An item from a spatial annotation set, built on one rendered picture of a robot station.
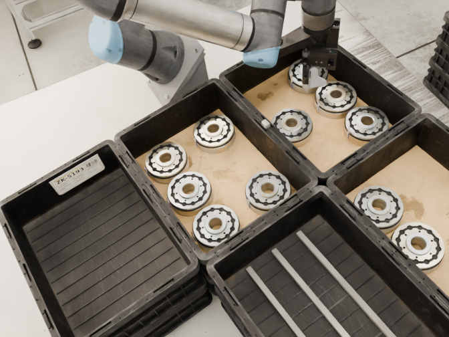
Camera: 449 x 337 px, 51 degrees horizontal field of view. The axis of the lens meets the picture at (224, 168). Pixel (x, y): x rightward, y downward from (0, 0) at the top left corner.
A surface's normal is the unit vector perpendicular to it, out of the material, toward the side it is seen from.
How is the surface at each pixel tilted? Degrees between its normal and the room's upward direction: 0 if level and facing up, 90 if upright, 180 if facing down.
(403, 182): 0
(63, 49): 0
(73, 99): 0
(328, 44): 90
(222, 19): 49
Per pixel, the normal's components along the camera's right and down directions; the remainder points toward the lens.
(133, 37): 0.73, 0.13
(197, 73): 0.50, 0.69
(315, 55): -0.20, 0.83
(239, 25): 0.49, 0.01
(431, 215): -0.11, -0.55
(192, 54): -0.66, -0.08
